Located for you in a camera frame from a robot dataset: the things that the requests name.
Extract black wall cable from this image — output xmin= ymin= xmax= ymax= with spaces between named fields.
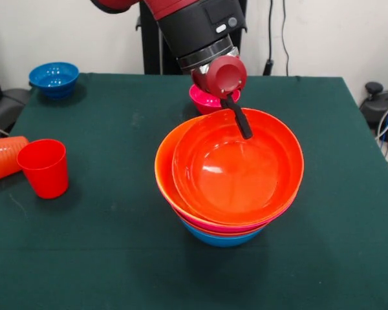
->
xmin=264 ymin=0 xmax=275 ymax=77
xmin=280 ymin=0 xmax=290 ymax=77

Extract large pink bowl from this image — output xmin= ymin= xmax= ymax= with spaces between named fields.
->
xmin=158 ymin=180 xmax=300 ymax=231

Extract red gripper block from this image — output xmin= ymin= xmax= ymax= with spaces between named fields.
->
xmin=191 ymin=55 xmax=254 ymax=141

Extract small dark blue bowl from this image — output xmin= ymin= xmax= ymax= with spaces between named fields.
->
xmin=28 ymin=61 xmax=80 ymax=100

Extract orange-red shallow bowl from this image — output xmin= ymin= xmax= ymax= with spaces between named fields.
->
xmin=171 ymin=108 xmax=305 ymax=226
xmin=174 ymin=209 xmax=266 ymax=238

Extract large orange bowl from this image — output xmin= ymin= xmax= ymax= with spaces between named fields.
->
xmin=154 ymin=115 xmax=302 ymax=223

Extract red cup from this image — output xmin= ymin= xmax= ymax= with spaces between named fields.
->
xmin=16 ymin=139 xmax=69 ymax=200

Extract light blue bowl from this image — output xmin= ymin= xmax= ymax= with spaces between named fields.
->
xmin=180 ymin=219 xmax=265 ymax=249

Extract dark green table cloth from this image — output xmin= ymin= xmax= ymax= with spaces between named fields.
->
xmin=0 ymin=72 xmax=388 ymax=310

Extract tangled floor cables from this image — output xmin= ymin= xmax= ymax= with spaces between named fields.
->
xmin=374 ymin=98 xmax=388 ymax=156

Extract small crimson bowl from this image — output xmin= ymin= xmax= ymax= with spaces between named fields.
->
xmin=189 ymin=83 xmax=241 ymax=116

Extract orange cup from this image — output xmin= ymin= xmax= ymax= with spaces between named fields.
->
xmin=0 ymin=136 xmax=30 ymax=185

